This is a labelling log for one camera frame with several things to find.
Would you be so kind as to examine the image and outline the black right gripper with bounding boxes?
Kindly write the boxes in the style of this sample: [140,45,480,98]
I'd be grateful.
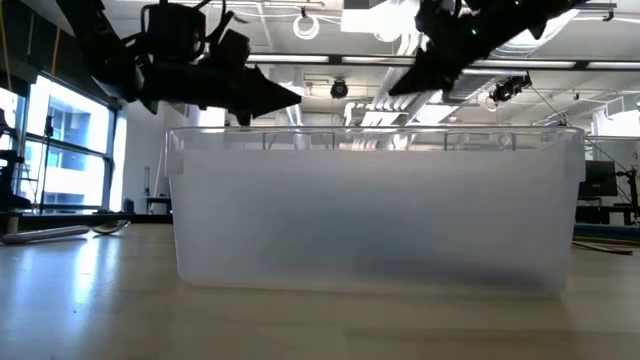
[388,0,506,98]

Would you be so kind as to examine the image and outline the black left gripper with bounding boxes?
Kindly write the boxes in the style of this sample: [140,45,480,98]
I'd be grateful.
[133,28,304,128]

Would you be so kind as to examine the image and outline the clear plastic bin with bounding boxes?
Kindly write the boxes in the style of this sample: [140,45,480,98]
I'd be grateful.
[165,125,587,300]

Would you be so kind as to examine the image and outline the silver thick-handled spoon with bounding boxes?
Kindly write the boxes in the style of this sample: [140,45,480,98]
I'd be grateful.
[0,219,132,247]

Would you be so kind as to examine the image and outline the white ceiling pipes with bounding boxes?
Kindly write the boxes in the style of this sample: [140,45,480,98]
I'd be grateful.
[343,64,426,151]

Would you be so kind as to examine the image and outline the black ceiling fixture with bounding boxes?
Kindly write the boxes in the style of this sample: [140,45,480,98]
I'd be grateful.
[488,74,533,105]

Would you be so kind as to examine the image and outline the ceiling light strip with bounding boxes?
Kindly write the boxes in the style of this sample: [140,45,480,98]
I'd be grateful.
[246,53,640,71]

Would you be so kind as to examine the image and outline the small dark table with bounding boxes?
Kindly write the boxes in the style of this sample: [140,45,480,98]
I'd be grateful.
[144,195,174,216]

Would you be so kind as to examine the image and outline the large window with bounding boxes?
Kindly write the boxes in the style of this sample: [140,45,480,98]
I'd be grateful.
[0,74,119,214]

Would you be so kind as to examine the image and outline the black monitor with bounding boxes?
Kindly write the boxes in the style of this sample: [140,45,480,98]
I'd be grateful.
[578,159,619,199]

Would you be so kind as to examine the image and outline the black tripod stand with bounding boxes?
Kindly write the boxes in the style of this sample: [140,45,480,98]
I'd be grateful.
[39,114,57,212]

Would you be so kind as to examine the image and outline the dark desk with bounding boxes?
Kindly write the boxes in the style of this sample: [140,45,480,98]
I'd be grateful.
[574,203,640,226]

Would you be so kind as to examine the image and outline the black monitor stand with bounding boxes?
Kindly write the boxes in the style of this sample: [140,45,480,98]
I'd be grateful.
[616,167,640,226]

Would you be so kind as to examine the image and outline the black equipment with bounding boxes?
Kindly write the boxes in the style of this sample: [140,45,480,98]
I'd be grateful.
[0,109,32,212]

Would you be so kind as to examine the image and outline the black ceiling camera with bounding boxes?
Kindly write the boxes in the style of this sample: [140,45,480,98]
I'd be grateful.
[329,78,350,100]

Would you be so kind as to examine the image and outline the white cable coil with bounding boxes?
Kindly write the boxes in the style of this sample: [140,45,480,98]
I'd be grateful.
[291,13,321,42]

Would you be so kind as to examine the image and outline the thin black cable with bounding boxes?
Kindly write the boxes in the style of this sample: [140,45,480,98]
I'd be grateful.
[528,85,640,187]

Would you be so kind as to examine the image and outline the yellow strap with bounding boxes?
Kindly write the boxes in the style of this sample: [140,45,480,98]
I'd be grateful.
[0,0,62,94]

